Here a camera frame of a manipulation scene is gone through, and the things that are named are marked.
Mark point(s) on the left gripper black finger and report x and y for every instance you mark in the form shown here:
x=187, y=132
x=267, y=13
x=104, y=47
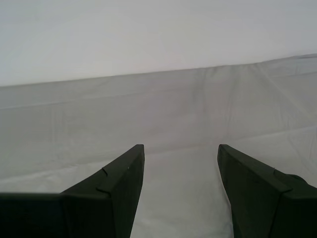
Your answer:
x=99, y=205
x=267, y=205

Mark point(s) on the white tablecloth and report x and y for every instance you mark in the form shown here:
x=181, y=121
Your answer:
x=178, y=111

